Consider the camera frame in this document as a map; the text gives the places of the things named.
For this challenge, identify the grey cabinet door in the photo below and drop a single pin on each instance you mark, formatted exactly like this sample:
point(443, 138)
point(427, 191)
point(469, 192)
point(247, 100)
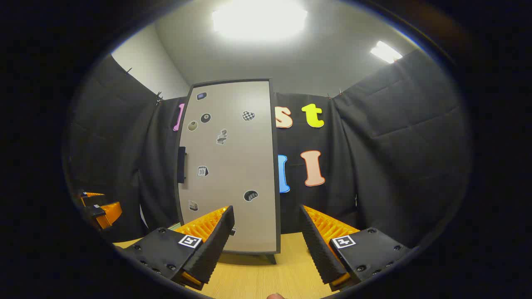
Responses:
point(232, 166)

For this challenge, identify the black backdrop cloth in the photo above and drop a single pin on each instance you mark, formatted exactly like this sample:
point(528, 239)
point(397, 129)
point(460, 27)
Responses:
point(395, 145)

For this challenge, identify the small ceiling light panel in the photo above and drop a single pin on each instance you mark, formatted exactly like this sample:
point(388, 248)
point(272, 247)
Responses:
point(386, 52)

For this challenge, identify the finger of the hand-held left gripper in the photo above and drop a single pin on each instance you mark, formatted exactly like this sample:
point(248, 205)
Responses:
point(106, 214)
point(89, 194)

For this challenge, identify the large ceiling light panel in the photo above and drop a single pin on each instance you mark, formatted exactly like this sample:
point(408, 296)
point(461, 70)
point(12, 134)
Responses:
point(259, 18)

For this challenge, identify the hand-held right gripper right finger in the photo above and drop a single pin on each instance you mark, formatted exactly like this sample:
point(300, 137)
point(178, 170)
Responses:
point(318, 245)

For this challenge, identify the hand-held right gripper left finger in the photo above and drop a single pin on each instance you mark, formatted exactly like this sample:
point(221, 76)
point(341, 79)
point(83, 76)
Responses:
point(214, 245)

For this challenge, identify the dark grey cabinet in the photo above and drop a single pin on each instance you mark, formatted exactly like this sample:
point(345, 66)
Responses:
point(276, 174)

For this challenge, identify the green and white book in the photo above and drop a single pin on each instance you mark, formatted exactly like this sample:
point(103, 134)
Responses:
point(174, 226)

